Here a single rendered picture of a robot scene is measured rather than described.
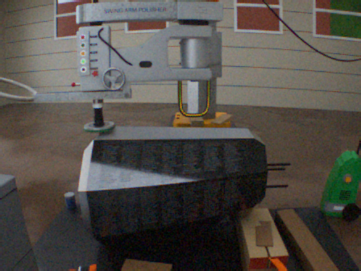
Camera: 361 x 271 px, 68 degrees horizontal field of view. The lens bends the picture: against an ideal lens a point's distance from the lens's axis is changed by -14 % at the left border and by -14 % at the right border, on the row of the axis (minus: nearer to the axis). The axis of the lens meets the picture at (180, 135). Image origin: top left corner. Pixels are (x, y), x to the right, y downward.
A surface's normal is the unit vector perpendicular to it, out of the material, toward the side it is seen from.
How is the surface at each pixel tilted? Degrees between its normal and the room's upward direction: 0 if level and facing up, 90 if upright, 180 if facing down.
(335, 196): 90
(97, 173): 45
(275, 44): 90
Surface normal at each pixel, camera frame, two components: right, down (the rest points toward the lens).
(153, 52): 0.18, 0.27
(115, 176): 0.01, -0.49
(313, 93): -0.17, 0.27
